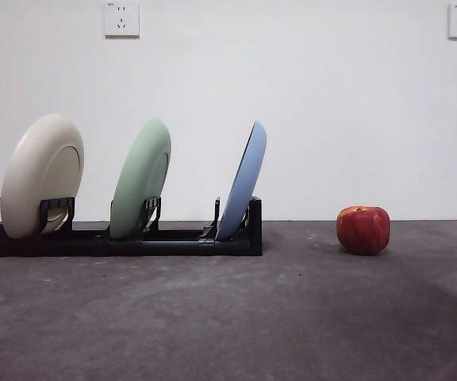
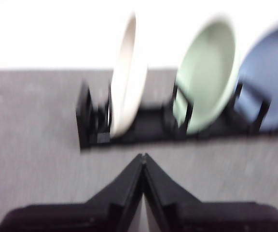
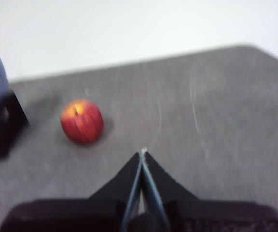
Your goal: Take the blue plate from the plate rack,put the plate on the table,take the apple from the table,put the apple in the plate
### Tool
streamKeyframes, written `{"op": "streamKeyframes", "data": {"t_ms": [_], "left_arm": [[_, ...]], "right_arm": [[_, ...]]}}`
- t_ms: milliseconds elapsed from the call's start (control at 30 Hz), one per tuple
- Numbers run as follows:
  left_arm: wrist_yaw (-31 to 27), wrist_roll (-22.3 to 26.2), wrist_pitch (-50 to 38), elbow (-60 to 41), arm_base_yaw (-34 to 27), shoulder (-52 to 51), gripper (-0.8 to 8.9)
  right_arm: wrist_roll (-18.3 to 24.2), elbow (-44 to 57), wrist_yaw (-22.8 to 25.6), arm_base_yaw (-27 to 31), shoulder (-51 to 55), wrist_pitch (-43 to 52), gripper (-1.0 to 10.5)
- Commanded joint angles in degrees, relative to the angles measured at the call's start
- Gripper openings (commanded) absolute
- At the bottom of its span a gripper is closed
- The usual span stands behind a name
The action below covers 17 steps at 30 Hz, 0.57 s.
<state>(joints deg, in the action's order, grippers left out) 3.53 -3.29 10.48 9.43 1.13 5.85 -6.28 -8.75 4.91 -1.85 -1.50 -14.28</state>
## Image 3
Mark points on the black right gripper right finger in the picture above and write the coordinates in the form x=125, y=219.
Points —
x=163, y=186

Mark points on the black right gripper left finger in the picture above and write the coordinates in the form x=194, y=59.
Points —
x=119, y=183

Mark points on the red yellow apple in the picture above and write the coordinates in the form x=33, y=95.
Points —
x=82, y=123

